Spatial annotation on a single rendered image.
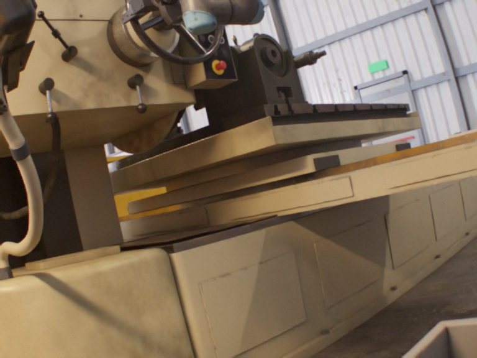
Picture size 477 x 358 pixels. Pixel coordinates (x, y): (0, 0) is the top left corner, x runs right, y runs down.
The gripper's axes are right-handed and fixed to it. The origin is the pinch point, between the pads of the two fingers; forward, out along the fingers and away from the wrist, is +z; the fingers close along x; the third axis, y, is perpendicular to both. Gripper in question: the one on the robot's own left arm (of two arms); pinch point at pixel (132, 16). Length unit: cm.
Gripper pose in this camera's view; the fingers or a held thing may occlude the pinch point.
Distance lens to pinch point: 151.5
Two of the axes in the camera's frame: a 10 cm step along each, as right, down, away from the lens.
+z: -6.8, 1.9, 7.1
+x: -6.5, 3.1, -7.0
